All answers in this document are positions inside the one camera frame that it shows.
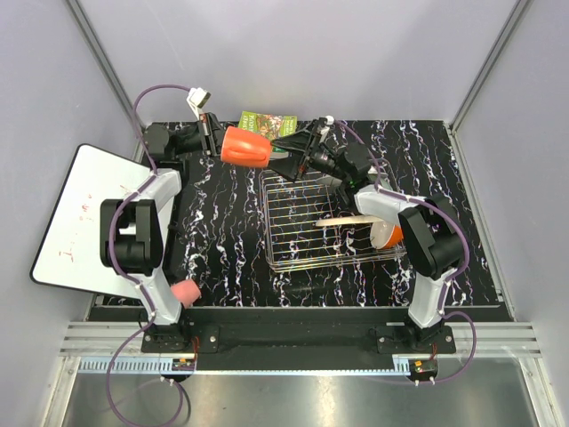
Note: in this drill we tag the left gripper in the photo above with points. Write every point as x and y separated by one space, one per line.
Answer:
211 133

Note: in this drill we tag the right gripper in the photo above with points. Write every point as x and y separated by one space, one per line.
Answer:
298 141

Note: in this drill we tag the orange mug white inside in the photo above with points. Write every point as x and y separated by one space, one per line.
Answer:
245 148

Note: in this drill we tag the wire dish rack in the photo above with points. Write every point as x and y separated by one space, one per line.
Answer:
305 227

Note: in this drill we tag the cream pink leaf plate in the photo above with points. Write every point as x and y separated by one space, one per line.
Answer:
347 220

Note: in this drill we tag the small orange white bowl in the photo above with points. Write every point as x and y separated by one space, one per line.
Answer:
384 235

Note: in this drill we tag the pink plastic cup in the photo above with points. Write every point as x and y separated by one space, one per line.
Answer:
187 292

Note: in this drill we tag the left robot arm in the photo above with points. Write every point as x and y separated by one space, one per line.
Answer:
131 234

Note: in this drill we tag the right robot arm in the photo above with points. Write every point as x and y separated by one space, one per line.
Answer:
434 241

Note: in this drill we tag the green children's book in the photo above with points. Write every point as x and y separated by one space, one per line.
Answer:
268 126

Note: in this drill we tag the white board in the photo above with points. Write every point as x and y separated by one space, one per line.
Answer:
69 253

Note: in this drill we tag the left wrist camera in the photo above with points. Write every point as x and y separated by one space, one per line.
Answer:
196 99

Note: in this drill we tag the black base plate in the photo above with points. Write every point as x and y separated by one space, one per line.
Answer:
386 330

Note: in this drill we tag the white cable duct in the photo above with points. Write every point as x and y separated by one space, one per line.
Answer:
138 365

